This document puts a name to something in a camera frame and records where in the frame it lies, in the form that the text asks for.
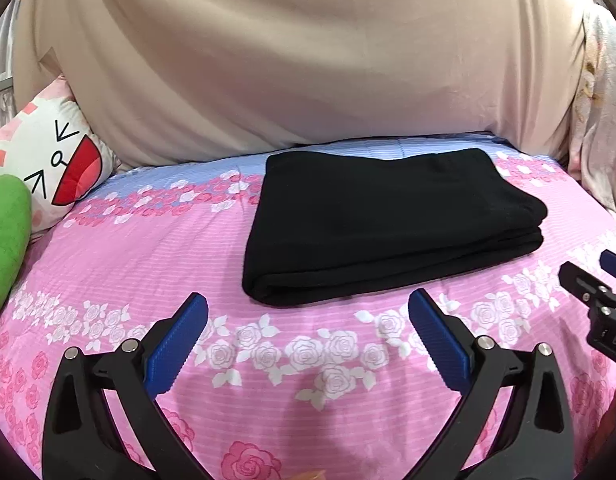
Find pink rose bed sheet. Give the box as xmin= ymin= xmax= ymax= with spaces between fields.
xmin=0 ymin=134 xmax=616 ymax=479

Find black pants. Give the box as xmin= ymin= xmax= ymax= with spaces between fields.
xmin=242 ymin=148 xmax=548 ymax=307

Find green plush pillow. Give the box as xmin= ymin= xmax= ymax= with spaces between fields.
xmin=0 ymin=174 xmax=32 ymax=311

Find person's right hand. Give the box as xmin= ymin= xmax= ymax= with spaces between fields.
xmin=585 ymin=389 xmax=616 ymax=465

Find white cartoon face pillow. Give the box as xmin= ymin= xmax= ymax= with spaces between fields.
xmin=0 ymin=75 xmax=120 ymax=237

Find beige curtain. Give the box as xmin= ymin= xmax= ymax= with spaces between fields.
xmin=14 ymin=0 xmax=590 ymax=166

